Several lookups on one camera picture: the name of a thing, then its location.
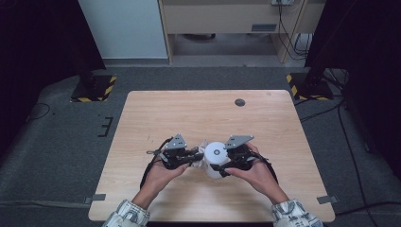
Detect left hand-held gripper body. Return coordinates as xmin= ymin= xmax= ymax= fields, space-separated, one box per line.
xmin=158 ymin=133 xmax=190 ymax=171

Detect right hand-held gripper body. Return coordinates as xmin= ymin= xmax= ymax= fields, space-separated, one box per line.
xmin=223 ymin=134 xmax=263 ymax=171

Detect white round lamp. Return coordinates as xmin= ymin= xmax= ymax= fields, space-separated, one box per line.
xmin=203 ymin=141 xmax=232 ymax=180

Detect person's left hand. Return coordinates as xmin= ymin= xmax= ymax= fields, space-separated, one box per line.
xmin=141 ymin=159 xmax=191 ymax=201

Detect person's right hand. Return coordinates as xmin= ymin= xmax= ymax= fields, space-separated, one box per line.
xmin=224 ymin=142 xmax=287 ymax=202

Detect grey tape piece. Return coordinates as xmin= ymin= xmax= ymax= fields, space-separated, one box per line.
xmin=316 ymin=195 xmax=340 ymax=205
xmin=83 ymin=193 xmax=107 ymax=204

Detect striped black stand base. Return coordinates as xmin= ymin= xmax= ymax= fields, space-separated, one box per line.
xmin=70 ymin=74 xmax=118 ymax=103
xmin=286 ymin=72 xmax=335 ymax=102

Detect wooden cabinet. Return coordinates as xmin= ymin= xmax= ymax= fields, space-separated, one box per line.
xmin=157 ymin=0 xmax=327 ymax=66

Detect white panel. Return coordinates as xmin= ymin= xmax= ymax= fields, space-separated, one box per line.
xmin=78 ymin=0 xmax=169 ymax=61

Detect black curtain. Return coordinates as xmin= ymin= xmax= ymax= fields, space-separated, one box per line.
xmin=305 ymin=0 xmax=401 ymax=179
xmin=0 ymin=0 xmax=107 ymax=155

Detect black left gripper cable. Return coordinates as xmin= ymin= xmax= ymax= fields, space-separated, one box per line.
xmin=139 ymin=136 xmax=174 ymax=190

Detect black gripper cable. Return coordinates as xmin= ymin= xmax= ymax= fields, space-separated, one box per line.
xmin=252 ymin=150 xmax=280 ymax=184
xmin=139 ymin=136 xmax=174 ymax=190

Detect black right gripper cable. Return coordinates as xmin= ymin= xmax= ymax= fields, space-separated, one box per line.
xmin=252 ymin=150 xmax=280 ymax=184

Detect long black floor cable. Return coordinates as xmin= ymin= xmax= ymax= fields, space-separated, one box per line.
xmin=299 ymin=98 xmax=401 ymax=227

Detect black cabinet cables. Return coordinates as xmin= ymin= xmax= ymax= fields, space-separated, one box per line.
xmin=277 ymin=3 xmax=314 ymax=61

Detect thin black floor cable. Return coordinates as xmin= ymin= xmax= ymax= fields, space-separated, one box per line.
xmin=26 ymin=102 xmax=52 ymax=123

